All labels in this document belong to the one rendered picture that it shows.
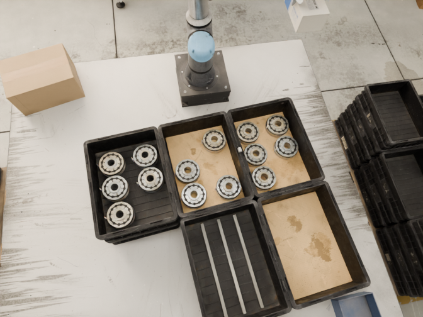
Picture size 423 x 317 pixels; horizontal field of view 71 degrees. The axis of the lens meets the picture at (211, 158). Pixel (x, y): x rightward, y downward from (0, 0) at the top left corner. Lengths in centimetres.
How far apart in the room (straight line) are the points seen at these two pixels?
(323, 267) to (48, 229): 114
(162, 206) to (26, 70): 91
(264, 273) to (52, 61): 134
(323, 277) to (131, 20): 254
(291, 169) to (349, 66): 175
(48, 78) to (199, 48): 72
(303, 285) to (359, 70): 212
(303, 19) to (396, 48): 198
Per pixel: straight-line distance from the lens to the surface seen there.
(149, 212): 123
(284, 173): 131
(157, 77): 166
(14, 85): 164
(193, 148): 130
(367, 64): 304
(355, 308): 148
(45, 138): 163
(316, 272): 128
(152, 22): 295
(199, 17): 139
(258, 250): 122
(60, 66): 162
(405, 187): 212
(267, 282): 122
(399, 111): 219
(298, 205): 129
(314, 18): 143
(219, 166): 127
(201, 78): 145
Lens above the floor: 202
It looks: 68 degrees down
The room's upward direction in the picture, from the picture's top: 8 degrees clockwise
